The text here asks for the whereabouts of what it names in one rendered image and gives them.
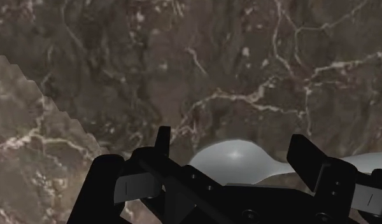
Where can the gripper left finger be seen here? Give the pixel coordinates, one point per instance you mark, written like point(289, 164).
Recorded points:
point(101, 186)

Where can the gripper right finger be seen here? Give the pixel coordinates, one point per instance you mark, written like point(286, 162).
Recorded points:
point(333, 180)

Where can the grey spoon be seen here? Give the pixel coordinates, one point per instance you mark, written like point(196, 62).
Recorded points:
point(234, 161)

